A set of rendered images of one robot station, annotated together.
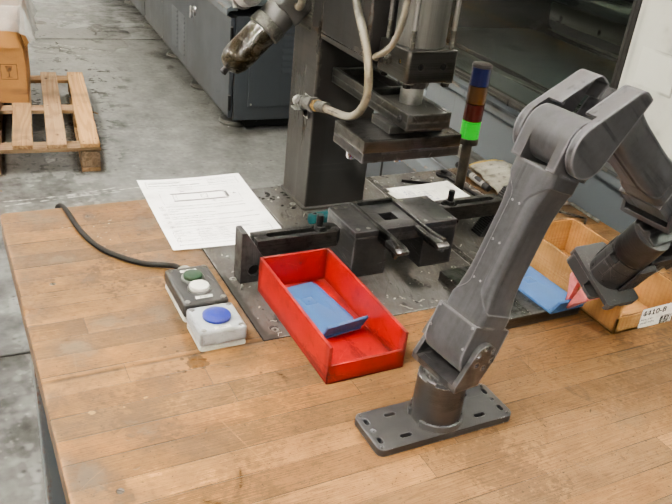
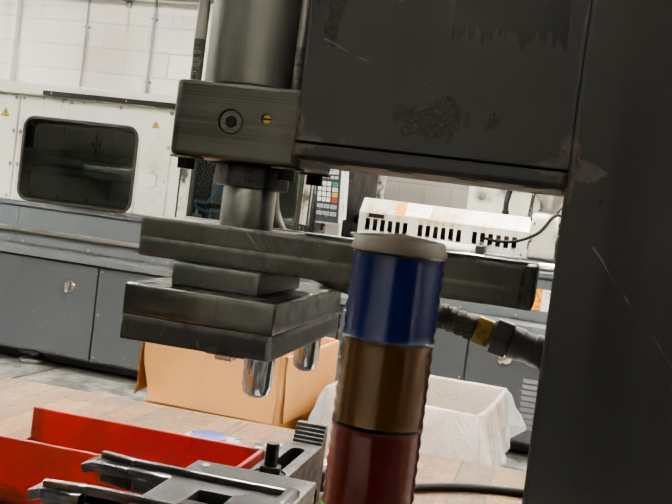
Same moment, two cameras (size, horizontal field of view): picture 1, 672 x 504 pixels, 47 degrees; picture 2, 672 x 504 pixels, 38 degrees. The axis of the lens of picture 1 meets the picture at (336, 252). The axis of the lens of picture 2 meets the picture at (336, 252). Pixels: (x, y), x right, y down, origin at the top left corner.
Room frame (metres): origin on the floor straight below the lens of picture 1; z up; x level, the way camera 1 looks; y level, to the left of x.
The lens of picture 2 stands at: (1.69, -0.54, 1.21)
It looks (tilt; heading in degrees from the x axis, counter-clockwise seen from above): 3 degrees down; 133
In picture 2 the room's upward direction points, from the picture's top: 7 degrees clockwise
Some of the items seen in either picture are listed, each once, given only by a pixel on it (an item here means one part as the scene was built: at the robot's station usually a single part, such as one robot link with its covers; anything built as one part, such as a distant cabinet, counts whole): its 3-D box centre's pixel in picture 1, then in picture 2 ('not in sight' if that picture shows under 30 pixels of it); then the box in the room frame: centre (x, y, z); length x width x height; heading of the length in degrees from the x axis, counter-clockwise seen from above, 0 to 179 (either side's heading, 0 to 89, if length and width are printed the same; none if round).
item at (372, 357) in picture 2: (477, 93); (382, 380); (1.44, -0.23, 1.14); 0.04 x 0.04 x 0.03
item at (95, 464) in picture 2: (391, 242); (130, 471); (1.09, -0.09, 0.98); 0.07 x 0.02 x 0.01; 30
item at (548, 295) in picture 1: (542, 282); not in sight; (1.10, -0.34, 0.93); 0.15 x 0.07 x 0.03; 32
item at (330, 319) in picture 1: (319, 304); not in sight; (0.98, 0.02, 0.92); 0.15 x 0.07 x 0.03; 36
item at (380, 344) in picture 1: (327, 309); (117, 470); (0.95, 0.00, 0.93); 0.25 x 0.12 x 0.06; 30
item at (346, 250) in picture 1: (389, 237); not in sight; (1.19, -0.09, 0.94); 0.20 x 0.10 x 0.07; 120
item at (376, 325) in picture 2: (480, 75); (393, 295); (1.44, -0.23, 1.17); 0.04 x 0.04 x 0.03
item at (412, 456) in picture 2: (473, 111); (372, 463); (1.44, -0.23, 1.10); 0.04 x 0.04 x 0.03
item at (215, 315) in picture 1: (216, 318); (207, 442); (0.90, 0.16, 0.93); 0.04 x 0.04 x 0.02
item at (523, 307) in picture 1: (507, 291); not in sight; (1.10, -0.29, 0.91); 0.17 x 0.16 x 0.02; 120
